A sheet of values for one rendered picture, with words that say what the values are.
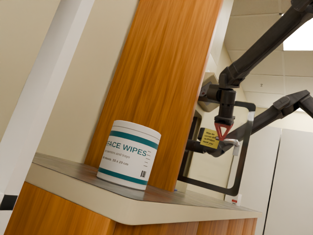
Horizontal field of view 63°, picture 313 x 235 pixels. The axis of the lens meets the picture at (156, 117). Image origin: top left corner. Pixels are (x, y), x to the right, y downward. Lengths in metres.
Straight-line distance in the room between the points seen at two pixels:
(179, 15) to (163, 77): 0.35
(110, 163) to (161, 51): 0.81
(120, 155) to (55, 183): 0.16
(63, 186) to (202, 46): 0.91
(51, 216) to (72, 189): 0.06
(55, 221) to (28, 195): 0.10
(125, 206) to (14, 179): 0.17
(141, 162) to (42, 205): 0.23
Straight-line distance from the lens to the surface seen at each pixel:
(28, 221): 0.57
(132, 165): 0.61
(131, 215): 0.43
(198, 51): 1.22
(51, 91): 0.34
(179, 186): 1.36
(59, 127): 1.22
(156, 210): 0.49
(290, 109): 1.28
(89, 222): 0.46
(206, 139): 1.14
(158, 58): 1.30
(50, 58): 0.36
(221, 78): 1.02
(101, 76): 1.37
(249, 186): 4.21
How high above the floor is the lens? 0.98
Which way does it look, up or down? 12 degrees up
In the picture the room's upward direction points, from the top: 16 degrees clockwise
